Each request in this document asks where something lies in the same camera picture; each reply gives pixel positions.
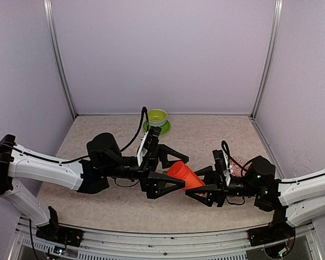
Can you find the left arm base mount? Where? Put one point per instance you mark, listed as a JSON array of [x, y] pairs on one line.
[[61, 234]]

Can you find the red pill bottle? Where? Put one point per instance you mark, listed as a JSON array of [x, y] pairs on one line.
[[179, 170]]

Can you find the right aluminium frame post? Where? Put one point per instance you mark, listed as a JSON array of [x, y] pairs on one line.
[[276, 20]]

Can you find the front aluminium rail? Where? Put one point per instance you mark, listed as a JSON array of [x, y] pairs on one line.
[[103, 244]]

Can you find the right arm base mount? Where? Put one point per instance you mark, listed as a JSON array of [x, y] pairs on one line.
[[269, 234]]

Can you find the green and white bowl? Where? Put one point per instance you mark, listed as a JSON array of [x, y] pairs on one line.
[[157, 117]]

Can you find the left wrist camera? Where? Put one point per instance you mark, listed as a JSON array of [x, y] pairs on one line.
[[150, 139]]

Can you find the left aluminium frame post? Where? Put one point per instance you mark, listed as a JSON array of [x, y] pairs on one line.
[[48, 10]]

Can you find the green saucer plate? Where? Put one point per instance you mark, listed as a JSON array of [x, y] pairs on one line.
[[164, 128]]

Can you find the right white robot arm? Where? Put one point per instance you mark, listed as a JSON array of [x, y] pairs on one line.
[[294, 200]]

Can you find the aluminium frame post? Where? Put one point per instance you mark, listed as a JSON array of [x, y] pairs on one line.
[[48, 10], [276, 20]]

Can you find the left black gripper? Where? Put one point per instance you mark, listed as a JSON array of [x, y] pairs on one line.
[[147, 173]]

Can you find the red patterned oval tin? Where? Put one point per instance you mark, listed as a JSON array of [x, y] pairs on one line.
[[236, 168]]

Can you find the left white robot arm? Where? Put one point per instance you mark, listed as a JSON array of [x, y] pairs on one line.
[[88, 174]]

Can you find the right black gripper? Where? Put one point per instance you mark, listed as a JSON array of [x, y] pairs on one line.
[[217, 192]]

